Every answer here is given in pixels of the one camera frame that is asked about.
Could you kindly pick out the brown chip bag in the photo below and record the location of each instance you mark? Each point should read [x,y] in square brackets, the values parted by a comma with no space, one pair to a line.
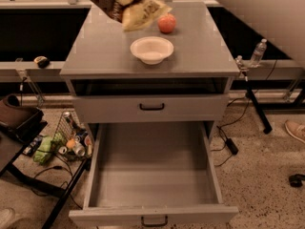
[134,15]

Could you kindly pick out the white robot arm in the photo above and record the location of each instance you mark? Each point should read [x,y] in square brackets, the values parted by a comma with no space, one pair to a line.
[282,22]

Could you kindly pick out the grey drawer cabinet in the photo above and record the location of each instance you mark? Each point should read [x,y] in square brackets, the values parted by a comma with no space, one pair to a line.
[101,63]

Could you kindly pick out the closed grey upper drawer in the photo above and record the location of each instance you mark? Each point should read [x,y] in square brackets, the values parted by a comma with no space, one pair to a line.
[149,108]

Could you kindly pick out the open grey middle drawer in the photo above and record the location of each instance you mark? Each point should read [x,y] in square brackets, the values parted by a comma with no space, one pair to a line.
[151,175]

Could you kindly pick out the green bag on floor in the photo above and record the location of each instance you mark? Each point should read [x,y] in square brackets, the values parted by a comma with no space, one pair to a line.
[45,150]

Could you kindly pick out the red apple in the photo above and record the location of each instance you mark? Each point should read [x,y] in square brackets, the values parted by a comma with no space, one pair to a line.
[166,23]

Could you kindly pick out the white bowl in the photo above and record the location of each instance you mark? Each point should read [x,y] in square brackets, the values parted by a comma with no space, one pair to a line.
[152,50]

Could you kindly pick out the metal clamp on ledge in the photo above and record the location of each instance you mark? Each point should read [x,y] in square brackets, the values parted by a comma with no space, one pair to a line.
[242,68]

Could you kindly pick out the black yellow tape measure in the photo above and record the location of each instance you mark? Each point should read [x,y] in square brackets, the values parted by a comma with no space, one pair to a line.
[42,62]

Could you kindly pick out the small water bottle on ledge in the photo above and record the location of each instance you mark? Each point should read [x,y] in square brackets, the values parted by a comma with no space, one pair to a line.
[258,53]

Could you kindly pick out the black stand leg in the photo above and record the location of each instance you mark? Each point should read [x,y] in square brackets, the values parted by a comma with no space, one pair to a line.
[250,94]

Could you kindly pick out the brown box on table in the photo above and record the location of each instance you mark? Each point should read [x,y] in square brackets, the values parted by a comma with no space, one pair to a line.
[16,121]

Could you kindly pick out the tan shoe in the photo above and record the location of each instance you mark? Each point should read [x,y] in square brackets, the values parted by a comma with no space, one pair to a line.
[295,130]

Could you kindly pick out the black object on floor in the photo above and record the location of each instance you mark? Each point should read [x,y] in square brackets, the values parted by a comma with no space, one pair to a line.
[296,180]

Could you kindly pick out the white shoe bottom left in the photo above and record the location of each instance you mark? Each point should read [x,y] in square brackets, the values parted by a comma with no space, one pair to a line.
[7,216]

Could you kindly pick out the wire basket with cans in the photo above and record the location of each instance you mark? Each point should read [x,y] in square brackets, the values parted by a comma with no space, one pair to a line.
[71,140]

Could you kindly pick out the black power adapter with cable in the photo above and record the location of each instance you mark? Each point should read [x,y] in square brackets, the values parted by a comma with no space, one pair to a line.
[228,142]

